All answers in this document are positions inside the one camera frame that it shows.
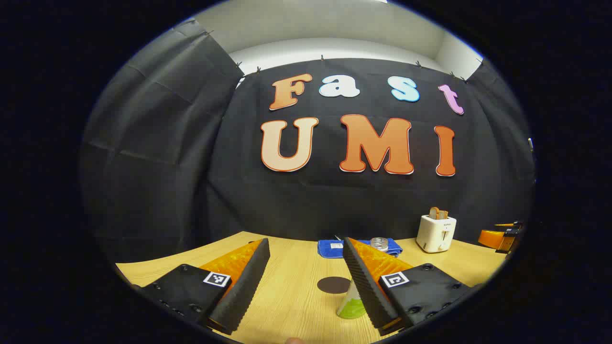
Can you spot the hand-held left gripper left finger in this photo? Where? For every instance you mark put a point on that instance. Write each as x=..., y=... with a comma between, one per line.
x=244, y=286

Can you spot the black backdrop cloth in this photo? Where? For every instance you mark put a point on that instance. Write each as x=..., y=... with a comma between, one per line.
x=311, y=205

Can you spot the clear water bottle green label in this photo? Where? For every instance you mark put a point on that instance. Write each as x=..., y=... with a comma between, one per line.
x=350, y=308

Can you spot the white toaster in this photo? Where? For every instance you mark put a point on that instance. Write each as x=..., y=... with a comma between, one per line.
x=434, y=234

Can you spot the dark round coaster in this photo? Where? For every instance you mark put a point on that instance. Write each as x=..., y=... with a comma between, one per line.
x=332, y=285

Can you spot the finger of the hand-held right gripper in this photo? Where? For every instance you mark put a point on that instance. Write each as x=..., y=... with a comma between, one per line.
x=490, y=238

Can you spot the blue towel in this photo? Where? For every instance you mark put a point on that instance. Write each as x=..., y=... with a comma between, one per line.
x=330, y=249

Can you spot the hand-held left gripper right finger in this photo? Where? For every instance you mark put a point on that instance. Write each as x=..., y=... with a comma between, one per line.
x=366, y=286

